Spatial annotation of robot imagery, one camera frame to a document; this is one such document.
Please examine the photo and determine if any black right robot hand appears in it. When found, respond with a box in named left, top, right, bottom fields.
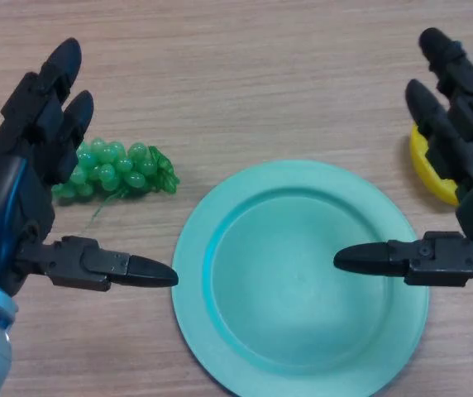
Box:
left=332, top=26, right=473, bottom=292

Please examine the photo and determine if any green grapes bunch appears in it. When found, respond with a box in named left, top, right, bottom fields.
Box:
left=51, top=138, right=181, bottom=208

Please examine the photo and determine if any yellow starfruit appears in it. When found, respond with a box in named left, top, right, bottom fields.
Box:
left=409, top=122, right=460, bottom=207

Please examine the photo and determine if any green round plate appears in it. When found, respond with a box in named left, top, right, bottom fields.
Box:
left=170, top=159, right=432, bottom=397

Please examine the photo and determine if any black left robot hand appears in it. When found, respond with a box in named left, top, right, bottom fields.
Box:
left=0, top=37, right=179, bottom=298

